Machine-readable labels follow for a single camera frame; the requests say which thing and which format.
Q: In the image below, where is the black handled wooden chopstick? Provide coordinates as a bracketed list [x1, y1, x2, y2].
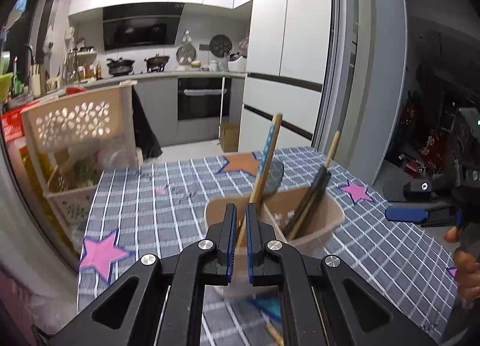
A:
[283, 131, 341, 240]

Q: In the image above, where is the cardboard box on floor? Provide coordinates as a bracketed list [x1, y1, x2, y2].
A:
[220, 123, 240, 152]

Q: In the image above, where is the beige plastic utensil holder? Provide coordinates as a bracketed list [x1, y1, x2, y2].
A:
[214, 186, 345, 299]

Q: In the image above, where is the white refrigerator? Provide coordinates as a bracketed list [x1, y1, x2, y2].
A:
[238, 0, 332, 152]

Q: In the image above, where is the grey checked star tablecloth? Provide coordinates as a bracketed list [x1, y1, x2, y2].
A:
[85, 156, 456, 345]

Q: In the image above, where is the black cloth on cart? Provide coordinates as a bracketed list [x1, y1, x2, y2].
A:
[132, 88, 163, 160]

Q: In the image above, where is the black pot on stove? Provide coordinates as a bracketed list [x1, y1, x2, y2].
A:
[145, 54, 170, 73]

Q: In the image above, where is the blue patterned wooden chopstick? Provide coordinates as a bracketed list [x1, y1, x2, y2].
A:
[233, 113, 284, 249]

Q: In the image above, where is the beige flower-cutout storage cart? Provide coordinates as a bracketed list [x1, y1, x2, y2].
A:
[20, 81, 140, 225]

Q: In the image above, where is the wooden chopstick on table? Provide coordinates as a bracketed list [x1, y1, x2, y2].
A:
[265, 322, 284, 346]

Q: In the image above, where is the black range hood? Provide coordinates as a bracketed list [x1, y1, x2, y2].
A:
[103, 2, 185, 51]

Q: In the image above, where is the person's right hand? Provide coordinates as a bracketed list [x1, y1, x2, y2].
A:
[444, 224, 479, 308]

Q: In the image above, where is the black wok on stove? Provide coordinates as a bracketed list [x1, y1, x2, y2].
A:
[106, 58, 135, 77]

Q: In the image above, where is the black built-in oven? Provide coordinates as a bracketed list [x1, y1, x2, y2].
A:
[177, 77, 231, 121]

